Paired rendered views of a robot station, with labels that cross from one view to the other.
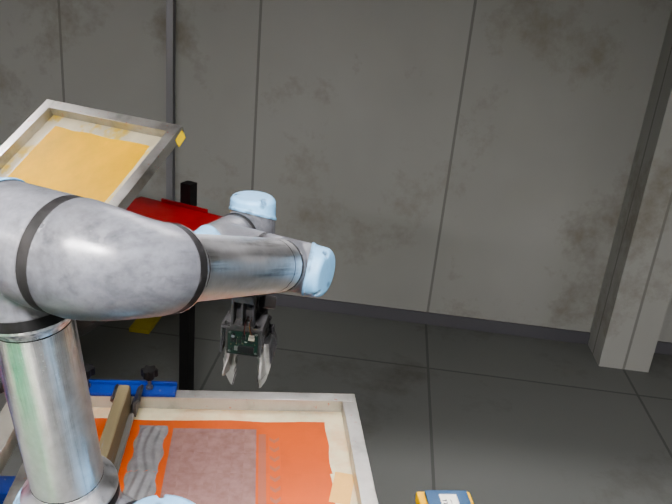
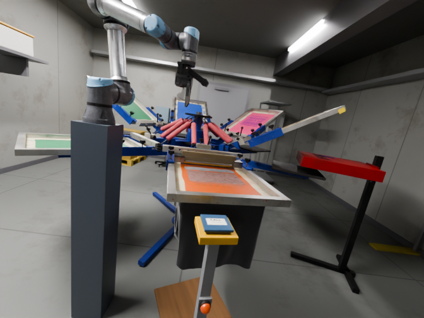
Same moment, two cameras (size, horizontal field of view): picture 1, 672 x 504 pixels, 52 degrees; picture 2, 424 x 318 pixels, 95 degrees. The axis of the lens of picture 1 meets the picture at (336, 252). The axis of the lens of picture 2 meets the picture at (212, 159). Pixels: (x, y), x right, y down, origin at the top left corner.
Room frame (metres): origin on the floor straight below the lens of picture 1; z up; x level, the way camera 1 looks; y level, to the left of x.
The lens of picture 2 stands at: (1.15, -0.92, 1.32)
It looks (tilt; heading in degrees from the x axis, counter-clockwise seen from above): 12 degrees down; 84
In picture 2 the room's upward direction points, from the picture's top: 9 degrees clockwise
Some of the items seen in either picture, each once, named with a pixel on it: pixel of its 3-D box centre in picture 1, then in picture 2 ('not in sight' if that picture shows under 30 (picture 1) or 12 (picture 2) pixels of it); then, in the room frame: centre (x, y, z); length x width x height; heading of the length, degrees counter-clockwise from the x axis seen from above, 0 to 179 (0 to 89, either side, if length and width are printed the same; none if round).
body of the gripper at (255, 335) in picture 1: (247, 315); (185, 75); (1.06, 0.14, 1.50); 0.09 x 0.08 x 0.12; 176
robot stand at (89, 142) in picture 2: not in sight; (96, 224); (0.64, 0.17, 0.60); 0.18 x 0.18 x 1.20; 86
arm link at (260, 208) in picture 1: (251, 227); (190, 41); (1.07, 0.14, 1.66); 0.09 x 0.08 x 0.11; 158
